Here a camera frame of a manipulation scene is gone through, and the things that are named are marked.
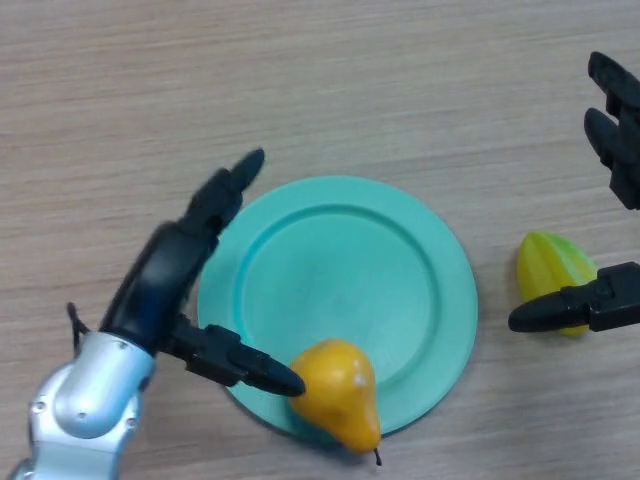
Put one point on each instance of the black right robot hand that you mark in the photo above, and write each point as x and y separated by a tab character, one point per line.
615	300

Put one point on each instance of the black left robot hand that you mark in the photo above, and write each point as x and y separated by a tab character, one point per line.
155	285

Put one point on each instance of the yellow orange pear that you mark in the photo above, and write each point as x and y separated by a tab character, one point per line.
340	390

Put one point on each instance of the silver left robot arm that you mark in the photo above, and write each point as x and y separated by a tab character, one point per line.
85	395

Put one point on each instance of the green round plate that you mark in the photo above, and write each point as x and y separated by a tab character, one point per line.
350	280

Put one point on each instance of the yellow green starfruit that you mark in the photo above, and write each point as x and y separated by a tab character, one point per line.
547	265

